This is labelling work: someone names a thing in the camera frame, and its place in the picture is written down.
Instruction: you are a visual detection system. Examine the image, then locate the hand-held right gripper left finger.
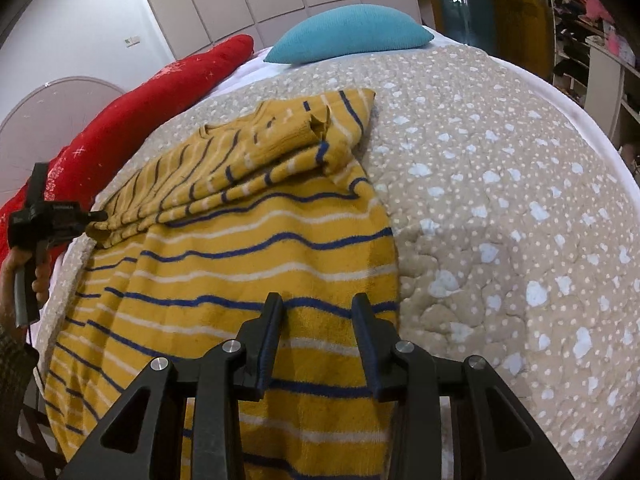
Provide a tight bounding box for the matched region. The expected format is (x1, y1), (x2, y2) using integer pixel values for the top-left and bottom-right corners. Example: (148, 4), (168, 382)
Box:
(57, 292), (286, 480)

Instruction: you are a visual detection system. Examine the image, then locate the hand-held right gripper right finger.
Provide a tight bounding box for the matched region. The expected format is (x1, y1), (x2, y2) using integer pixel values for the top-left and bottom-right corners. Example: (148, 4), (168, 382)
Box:
(351, 292), (576, 480)

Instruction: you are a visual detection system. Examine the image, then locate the yellow striped sweater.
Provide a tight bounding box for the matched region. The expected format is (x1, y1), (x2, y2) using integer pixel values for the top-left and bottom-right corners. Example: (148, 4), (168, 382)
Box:
(44, 88), (401, 480)

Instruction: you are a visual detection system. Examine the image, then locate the pink clothes pile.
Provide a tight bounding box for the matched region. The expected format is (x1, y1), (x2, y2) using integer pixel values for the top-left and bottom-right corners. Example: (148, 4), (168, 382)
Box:
(565, 0), (622, 23)

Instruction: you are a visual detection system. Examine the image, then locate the person's left hand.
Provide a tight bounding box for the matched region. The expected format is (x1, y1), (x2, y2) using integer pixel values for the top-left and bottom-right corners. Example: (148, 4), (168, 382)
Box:
(0, 249), (52, 332)

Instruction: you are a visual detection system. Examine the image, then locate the red long pillow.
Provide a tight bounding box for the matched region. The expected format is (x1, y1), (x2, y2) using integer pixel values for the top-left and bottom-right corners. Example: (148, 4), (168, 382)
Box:
(0, 35), (256, 266)

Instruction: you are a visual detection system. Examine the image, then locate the round pale headboard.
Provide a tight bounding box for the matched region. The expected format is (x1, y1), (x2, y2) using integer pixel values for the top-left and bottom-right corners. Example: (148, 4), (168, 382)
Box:
(0, 76), (127, 187)

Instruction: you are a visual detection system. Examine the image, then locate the beige dotted blanket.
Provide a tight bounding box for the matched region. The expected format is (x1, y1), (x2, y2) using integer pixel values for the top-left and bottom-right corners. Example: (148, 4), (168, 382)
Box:
(37, 42), (640, 480)

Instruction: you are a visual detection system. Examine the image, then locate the teal pillow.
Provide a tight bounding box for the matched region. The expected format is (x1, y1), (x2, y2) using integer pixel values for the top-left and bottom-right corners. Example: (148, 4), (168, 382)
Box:
(263, 4), (435, 65)

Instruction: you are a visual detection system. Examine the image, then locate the open storage shelf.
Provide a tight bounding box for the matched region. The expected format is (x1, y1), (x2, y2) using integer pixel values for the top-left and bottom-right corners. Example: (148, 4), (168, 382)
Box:
(547, 0), (640, 181)

